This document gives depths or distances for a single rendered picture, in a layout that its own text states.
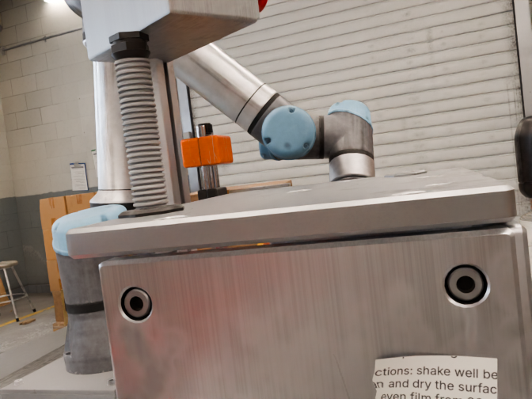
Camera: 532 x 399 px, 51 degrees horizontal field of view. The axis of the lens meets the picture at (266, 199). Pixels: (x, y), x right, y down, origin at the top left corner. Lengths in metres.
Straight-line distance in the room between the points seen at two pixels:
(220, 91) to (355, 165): 0.25
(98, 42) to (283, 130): 0.31
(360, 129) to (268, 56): 4.42
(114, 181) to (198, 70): 0.27
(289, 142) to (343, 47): 4.33
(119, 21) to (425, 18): 4.53
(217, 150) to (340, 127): 0.40
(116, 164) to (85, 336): 0.29
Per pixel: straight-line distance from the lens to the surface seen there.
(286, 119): 0.79
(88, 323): 0.87
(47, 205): 4.74
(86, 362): 0.87
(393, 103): 4.94
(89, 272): 0.86
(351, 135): 0.93
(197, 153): 0.58
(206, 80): 0.83
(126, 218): 0.17
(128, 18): 0.53
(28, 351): 1.34
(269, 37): 5.36
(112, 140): 0.99
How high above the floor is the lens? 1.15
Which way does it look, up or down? 3 degrees down
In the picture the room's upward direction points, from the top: 7 degrees counter-clockwise
